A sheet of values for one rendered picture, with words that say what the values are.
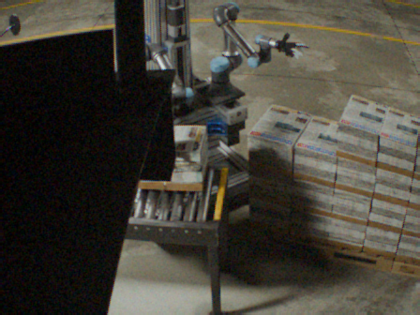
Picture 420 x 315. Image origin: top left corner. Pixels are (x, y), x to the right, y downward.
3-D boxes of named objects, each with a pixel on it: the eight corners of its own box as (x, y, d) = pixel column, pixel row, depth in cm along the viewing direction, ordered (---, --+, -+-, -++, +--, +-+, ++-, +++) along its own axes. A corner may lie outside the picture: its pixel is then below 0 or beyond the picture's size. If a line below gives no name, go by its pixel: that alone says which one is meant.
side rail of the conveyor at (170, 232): (219, 239, 354) (218, 222, 348) (218, 246, 350) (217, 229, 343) (8, 217, 369) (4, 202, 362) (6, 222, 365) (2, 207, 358)
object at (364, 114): (352, 95, 396) (352, 94, 395) (388, 107, 385) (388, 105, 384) (337, 123, 369) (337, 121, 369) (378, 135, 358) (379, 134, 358)
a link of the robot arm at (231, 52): (217, 71, 450) (213, 4, 418) (229, 63, 460) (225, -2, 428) (232, 75, 444) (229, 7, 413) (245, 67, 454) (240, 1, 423)
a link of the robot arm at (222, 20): (212, 7, 407) (262, 65, 412) (221, 3, 414) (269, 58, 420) (202, 15, 415) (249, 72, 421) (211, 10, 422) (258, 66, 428)
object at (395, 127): (388, 107, 384) (388, 106, 384) (422, 118, 373) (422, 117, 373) (379, 136, 357) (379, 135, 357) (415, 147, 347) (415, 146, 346)
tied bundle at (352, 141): (351, 125, 410) (352, 94, 397) (387, 136, 398) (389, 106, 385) (335, 157, 383) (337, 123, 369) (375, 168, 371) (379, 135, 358)
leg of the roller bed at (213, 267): (222, 314, 394) (219, 239, 355) (221, 320, 389) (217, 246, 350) (213, 314, 394) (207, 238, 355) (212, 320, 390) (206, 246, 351)
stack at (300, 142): (271, 207, 480) (272, 102, 433) (403, 239, 434) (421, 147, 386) (247, 242, 452) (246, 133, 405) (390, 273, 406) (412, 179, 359)
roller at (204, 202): (215, 174, 389) (215, 166, 386) (205, 231, 350) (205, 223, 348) (205, 173, 389) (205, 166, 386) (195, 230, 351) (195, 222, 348)
